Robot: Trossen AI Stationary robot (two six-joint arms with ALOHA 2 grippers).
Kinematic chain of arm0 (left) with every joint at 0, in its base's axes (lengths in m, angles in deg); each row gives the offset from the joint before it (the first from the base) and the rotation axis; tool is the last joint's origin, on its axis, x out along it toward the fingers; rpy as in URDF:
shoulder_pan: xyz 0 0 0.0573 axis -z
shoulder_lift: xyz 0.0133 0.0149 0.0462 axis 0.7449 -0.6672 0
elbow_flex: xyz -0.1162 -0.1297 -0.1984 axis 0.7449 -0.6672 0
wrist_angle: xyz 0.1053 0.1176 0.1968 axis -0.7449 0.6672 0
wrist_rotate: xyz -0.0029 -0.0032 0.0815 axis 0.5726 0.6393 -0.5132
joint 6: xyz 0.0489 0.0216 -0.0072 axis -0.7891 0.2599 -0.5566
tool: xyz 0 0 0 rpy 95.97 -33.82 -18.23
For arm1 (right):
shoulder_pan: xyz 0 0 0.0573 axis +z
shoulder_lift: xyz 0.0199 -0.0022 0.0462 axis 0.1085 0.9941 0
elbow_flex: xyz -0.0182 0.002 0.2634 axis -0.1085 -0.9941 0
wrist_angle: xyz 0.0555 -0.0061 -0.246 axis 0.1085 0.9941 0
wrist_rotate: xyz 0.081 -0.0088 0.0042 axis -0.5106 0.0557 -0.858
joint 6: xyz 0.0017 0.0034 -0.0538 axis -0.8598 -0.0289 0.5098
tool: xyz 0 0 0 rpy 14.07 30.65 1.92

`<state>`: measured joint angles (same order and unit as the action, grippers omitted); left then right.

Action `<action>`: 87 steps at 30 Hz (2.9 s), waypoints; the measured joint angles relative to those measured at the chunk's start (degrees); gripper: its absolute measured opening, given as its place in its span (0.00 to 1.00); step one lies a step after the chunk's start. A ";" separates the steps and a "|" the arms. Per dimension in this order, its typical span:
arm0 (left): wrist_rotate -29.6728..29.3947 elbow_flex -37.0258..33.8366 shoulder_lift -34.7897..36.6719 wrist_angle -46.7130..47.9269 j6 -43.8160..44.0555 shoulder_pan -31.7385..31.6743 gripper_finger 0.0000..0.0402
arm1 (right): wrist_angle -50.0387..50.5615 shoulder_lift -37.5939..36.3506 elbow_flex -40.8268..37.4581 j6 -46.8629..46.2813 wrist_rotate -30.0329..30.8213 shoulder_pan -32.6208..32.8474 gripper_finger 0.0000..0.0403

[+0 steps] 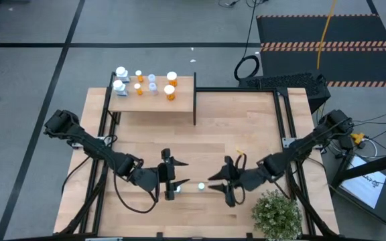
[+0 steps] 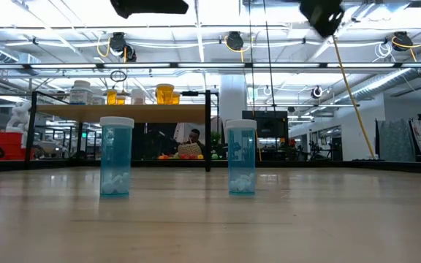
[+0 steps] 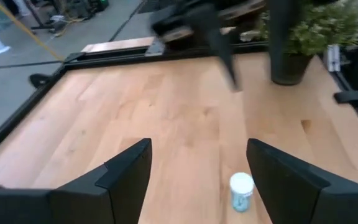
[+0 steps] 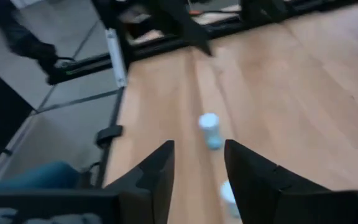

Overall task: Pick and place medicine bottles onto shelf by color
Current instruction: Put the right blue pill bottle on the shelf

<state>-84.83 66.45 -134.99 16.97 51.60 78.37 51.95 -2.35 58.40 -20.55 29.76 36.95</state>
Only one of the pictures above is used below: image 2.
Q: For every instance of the white building column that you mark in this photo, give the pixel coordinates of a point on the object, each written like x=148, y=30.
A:
x=232, y=98

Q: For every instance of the white labelled pill bottle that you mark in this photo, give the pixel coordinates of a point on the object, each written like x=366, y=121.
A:
x=80, y=93
x=99, y=99

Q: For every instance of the yellow toy fruit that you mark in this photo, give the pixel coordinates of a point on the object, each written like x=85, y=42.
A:
x=200, y=157

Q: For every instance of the red toy fruit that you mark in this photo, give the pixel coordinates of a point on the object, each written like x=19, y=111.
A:
x=185, y=156

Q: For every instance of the green background plant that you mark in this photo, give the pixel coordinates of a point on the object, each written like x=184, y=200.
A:
x=215, y=139

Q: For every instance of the large orange pill bottle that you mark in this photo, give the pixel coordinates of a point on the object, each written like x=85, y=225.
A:
x=177, y=99

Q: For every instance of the wooden shelf black posts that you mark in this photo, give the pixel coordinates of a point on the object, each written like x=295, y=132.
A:
x=141, y=113

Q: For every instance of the red storage bin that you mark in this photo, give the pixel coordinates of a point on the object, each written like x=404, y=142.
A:
x=7, y=146

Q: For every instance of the clear pill bottle pink pills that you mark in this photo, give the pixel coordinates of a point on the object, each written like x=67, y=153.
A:
x=138, y=97

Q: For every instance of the woven basket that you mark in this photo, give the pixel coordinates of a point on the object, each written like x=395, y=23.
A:
x=189, y=149

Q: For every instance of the blue pill bottle white cap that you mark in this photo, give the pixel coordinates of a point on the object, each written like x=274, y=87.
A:
x=242, y=157
x=116, y=157

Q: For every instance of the person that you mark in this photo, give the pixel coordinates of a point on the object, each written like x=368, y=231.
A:
x=195, y=136

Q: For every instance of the small orange pill bottle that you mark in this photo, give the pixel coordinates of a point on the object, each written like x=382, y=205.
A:
x=112, y=98
x=121, y=100

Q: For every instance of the medium orange pill bottle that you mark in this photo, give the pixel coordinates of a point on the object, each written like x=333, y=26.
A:
x=164, y=95

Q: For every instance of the grey patterned divider panel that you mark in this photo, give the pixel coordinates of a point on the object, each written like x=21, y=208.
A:
x=395, y=140

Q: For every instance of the orange toy fruit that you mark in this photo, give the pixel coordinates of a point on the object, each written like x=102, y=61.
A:
x=162, y=157

